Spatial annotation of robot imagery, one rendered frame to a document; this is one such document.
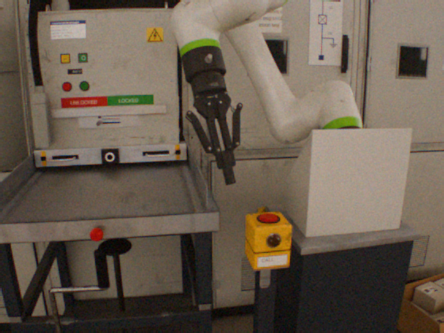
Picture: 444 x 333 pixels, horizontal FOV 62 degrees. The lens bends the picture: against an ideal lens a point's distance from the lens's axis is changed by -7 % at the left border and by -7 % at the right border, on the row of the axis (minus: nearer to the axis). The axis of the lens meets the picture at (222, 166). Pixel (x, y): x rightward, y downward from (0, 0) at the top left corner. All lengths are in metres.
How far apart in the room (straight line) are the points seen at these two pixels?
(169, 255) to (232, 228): 0.31
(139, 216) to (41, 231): 0.25
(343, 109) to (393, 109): 0.76
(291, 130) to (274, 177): 0.52
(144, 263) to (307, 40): 1.20
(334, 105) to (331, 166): 0.22
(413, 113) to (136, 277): 1.50
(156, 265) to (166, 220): 0.85
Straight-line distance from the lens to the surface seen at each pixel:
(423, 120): 2.06
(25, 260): 1.89
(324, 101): 1.23
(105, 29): 1.41
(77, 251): 1.84
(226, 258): 1.85
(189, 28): 0.89
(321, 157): 1.05
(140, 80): 1.40
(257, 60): 1.29
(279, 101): 1.27
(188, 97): 1.63
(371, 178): 1.14
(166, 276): 1.88
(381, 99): 1.90
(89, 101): 1.42
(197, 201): 1.07
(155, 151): 1.42
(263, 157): 1.73
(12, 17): 1.68
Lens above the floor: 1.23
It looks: 16 degrees down
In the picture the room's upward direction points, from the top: straight up
